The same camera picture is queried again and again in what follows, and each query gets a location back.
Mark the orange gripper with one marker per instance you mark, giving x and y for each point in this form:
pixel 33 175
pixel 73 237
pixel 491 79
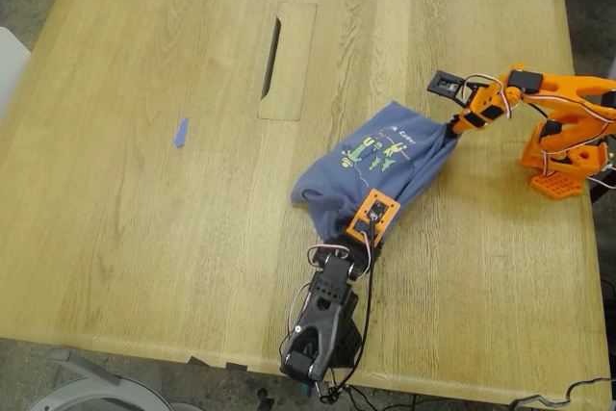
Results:
pixel 460 124

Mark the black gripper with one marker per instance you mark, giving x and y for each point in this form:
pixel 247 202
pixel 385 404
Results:
pixel 343 241

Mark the blue printed T-shirt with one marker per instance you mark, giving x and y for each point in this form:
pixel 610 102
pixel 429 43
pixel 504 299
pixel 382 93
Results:
pixel 337 185

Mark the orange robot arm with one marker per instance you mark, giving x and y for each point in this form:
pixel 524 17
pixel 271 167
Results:
pixel 577 88

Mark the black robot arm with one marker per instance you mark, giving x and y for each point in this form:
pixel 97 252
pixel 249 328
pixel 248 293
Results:
pixel 322 315

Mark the green table clamp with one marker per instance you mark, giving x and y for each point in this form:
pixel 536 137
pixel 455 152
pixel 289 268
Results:
pixel 305 388

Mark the black tape piece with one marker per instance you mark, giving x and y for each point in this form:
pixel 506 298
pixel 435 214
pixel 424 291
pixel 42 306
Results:
pixel 197 361
pixel 237 366

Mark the black chair caster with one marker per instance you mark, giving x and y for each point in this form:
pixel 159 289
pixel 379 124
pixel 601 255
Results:
pixel 264 401

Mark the blue tape strip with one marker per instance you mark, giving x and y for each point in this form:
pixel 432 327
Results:
pixel 181 136

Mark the small grey round base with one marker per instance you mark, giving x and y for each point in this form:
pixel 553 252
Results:
pixel 185 407

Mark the grey metal bar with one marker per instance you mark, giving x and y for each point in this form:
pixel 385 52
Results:
pixel 82 365

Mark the large grey round base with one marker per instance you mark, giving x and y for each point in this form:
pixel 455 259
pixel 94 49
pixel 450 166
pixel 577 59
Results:
pixel 58 396

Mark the white furniture panel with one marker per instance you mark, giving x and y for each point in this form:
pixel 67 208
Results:
pixel 9 64

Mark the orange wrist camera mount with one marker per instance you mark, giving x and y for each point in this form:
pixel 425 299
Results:
pixel 356 225

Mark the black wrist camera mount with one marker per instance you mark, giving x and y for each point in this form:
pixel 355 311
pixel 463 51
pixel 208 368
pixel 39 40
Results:
pixel 445 83

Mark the orange perforated base plate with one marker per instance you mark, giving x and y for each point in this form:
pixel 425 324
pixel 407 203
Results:
pixel 558 187

